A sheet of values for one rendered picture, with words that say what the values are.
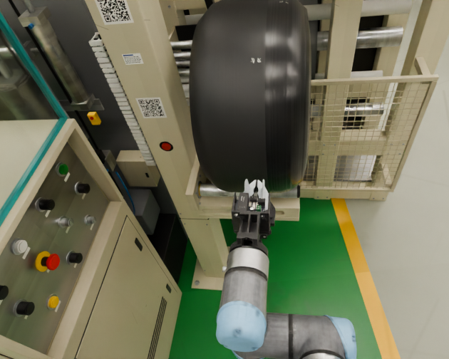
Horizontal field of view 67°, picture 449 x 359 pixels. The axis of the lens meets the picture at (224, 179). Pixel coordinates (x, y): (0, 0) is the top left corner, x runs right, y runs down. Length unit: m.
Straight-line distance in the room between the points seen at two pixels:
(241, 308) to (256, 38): 0.57
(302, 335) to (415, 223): 1.71
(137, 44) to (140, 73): 0.08
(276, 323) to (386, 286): 1.43
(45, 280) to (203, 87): 0.65
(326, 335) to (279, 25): 0.64
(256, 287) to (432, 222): 1.83
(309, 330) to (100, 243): 0.77
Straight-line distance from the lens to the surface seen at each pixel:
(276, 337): 0.64
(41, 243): 1.01
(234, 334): 0.54
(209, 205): 1.19
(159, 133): 1.11
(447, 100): 3.13
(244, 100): 0.79
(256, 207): 0.66
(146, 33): 0.91
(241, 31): 0.85
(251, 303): 0.56
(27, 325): 1.03
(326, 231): 2.13
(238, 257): 0.59
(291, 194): 1.13
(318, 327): 0.65
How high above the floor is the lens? 1.82
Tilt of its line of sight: 50 degrees down
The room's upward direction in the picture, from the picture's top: 12 degrees counter-clockwise
